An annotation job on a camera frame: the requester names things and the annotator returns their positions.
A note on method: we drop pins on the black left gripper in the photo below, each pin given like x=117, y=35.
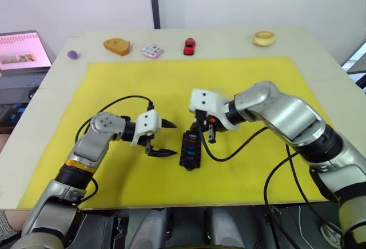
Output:
x=149, y=144

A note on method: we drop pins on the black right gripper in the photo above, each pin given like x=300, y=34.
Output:
x=203, y=118

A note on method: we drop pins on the small grey fuse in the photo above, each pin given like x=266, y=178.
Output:
x=192, y=136

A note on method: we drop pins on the small green fuse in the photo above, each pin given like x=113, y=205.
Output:
x=190, y=154

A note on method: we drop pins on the black fuse box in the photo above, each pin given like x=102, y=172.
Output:
x=191, y=163

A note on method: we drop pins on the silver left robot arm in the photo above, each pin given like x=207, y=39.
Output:
x=94, y=143

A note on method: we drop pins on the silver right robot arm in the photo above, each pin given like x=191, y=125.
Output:
x=286, y=114

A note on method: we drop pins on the yellow table mat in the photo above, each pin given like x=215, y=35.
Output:
x=143, y=180

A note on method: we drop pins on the red toy car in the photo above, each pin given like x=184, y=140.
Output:
x=189, y=47

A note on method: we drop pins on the pink paint palette case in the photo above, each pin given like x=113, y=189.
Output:
x=152, y=51

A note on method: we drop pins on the grey rounded shape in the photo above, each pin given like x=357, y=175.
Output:
x=150, y=229
x=224, y=229

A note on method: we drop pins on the toy bread slice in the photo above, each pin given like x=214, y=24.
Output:
x=115, y=47

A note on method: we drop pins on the black table leg brace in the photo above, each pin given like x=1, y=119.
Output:
x=273, y=217

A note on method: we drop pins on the purple ball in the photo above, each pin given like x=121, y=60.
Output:
x=72, y=55

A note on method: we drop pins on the black and blue device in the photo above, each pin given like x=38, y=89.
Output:
x=8, y=114

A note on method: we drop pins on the white sneaker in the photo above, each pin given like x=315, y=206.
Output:
x=331, y=234

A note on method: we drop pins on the bystander's bare leg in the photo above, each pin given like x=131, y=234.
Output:
x=17, y=220

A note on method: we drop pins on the open laptop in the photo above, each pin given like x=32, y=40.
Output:
x=20, y=51

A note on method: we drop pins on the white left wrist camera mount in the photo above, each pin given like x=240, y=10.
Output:
x=147, y=121

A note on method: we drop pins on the dark grey wall post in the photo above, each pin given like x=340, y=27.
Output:
x=154, y=0

